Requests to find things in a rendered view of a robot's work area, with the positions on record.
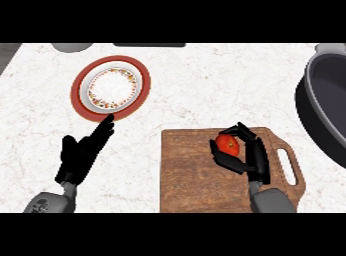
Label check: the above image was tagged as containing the grey rounded object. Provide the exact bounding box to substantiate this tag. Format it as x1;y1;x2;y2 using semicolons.
50;43;94;54

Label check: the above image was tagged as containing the red round placemat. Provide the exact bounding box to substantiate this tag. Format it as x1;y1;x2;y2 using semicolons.
69;54;152;123

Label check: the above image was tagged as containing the brown wooden cutting board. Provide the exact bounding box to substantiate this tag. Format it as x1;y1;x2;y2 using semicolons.
158;126;307;214

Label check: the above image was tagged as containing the dark flat object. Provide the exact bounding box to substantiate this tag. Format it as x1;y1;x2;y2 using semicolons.
112;43;187;48

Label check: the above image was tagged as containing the white floral rimmed plate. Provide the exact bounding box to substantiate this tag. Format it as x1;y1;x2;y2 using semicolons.
78;60;146;114

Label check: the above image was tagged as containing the dark grey pot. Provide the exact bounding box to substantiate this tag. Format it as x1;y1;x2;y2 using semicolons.
293;43;346;177

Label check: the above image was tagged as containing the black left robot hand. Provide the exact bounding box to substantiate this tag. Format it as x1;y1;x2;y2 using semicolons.
53;113;116;186

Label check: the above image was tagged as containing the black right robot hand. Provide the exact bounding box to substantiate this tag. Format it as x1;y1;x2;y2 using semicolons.
208;121;271;185

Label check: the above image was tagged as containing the red tomato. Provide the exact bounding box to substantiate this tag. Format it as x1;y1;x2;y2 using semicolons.
214;133;240;158

